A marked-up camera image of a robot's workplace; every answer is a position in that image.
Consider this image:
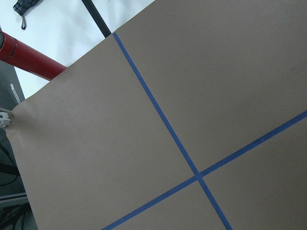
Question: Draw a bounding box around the red cylinder tube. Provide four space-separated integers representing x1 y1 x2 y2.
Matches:
0 31 67 81

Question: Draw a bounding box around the folded dark umbrella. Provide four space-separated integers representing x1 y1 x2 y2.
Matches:
13 0 40 30

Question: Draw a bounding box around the white cable tie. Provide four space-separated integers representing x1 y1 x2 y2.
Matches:
10 83 21 104

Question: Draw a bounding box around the aluminium frame profile post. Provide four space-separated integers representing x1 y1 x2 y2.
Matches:
0 108 12 128

